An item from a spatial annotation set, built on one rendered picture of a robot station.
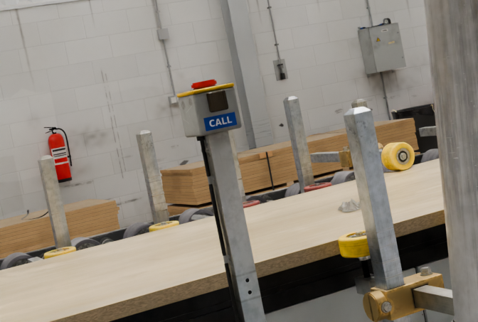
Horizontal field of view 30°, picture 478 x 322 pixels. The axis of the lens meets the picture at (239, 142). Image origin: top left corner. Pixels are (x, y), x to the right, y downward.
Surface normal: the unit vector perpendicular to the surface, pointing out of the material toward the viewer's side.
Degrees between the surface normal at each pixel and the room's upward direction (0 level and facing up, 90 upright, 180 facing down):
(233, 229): 90
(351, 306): 90
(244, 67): 90
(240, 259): 90
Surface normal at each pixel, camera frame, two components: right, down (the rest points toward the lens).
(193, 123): -0.89, 0.20
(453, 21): -0.65, 0.07
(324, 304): 0.40, -0.03
